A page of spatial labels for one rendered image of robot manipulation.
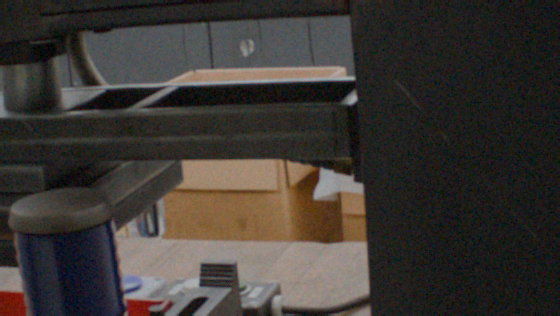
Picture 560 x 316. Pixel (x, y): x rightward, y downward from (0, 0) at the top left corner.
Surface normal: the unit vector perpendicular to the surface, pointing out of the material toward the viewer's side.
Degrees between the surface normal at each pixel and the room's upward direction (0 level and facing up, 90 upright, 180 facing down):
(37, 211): 7
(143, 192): 90
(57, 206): 7
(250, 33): 90
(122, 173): 90
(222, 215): 90
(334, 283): 0
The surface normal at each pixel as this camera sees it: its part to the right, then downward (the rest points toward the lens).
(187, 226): -0.37, 0.26
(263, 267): -0.08, -0.97
